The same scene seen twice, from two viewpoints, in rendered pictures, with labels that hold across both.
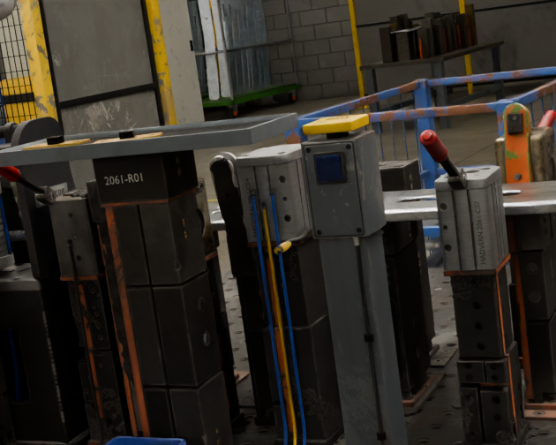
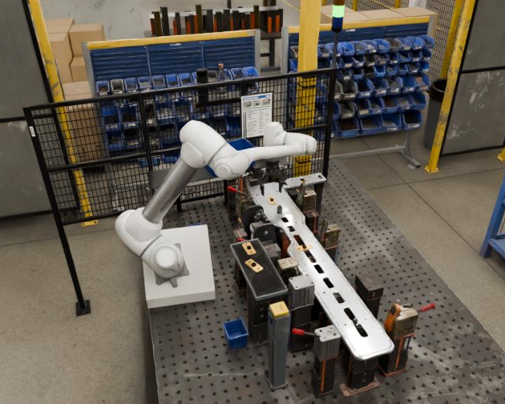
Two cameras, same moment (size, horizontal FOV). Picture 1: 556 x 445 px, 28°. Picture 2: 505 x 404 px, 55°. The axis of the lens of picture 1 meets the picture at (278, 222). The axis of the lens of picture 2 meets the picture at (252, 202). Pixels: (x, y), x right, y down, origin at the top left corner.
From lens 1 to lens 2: 1.64 m
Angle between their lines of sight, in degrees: 48
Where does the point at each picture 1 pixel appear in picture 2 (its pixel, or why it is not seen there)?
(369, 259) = (275, 342)
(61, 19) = (481, 32)
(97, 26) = (502, 35)
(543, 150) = (397, 324)
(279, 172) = (293, 291)
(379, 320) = (276, 353)
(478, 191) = (320, 342)
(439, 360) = not seen: hidden behind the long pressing
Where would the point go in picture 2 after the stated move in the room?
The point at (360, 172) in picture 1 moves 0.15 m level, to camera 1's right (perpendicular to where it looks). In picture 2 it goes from (274, 326) to (304, 348)
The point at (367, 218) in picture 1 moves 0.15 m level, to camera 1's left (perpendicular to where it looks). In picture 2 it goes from (275, 335) to (248, 315)
